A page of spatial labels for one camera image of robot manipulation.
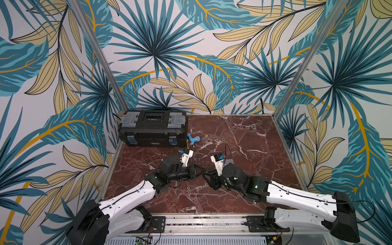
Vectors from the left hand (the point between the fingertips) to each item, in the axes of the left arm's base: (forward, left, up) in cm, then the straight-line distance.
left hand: (205, 173), depth 72 cm
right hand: (0, 0, 0) cm, 0 cm away
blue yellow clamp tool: (+28, +7, -13) cm, 32 cm away
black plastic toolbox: (+26, +29, +1) cm, 39 cm away
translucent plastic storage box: (+15, -15, -14) cm, 26 cm away
